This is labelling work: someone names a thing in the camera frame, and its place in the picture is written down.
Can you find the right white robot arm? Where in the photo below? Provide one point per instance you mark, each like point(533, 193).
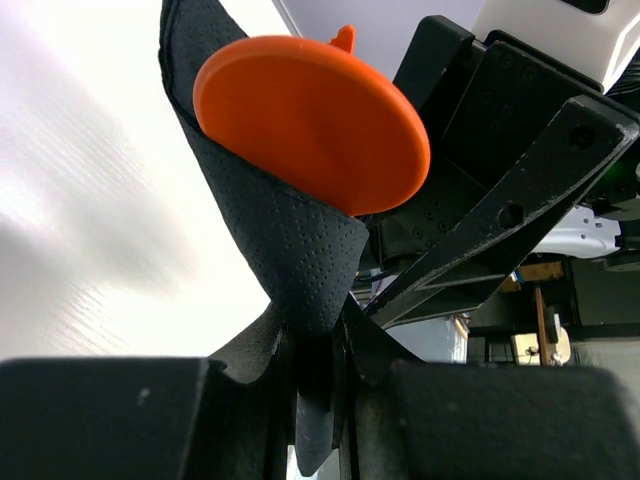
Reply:
point(598, 40)

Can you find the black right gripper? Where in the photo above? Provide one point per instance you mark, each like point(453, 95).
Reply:
point(516, 140)

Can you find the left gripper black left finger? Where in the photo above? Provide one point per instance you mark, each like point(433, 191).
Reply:
point(243, 418)

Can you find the black paper napkin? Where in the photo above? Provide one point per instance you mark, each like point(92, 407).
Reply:
point(303, 253)

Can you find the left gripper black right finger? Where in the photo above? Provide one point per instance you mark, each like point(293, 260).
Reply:
point(371, 443)

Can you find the orange plastic spoon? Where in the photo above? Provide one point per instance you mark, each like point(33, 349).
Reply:
point(317, 117)

